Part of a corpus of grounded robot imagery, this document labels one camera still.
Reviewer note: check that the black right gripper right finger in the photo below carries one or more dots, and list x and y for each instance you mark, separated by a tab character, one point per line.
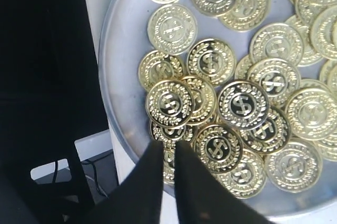
200	198

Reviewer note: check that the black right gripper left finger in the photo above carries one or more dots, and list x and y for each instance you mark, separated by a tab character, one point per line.
138	198

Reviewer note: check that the gold dollar coin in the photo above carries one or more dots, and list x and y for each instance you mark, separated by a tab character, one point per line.
169	103

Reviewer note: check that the round silver metal plate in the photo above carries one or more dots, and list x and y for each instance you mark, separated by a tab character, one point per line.
124	41

